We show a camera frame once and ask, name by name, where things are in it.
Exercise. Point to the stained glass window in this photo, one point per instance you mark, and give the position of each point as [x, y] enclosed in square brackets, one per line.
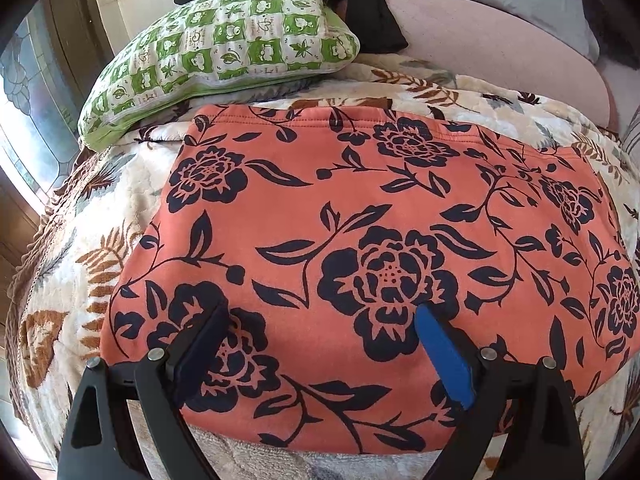
[39, 139]

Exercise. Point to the pink quilted bolster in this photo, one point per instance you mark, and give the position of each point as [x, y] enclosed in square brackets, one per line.
[469, 38]

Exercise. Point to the striped floral cushion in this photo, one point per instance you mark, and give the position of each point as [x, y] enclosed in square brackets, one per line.
[631, 138]

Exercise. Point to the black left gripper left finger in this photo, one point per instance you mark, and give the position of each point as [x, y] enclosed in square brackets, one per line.
[99, 440]

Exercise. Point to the orange black floral garment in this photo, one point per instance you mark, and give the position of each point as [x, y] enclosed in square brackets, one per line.
[322, 230]

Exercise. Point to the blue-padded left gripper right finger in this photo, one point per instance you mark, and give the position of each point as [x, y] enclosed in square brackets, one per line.
[544, 439]

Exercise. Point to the green white patterned pillow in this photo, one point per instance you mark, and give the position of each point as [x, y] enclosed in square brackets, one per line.
[208, 47]

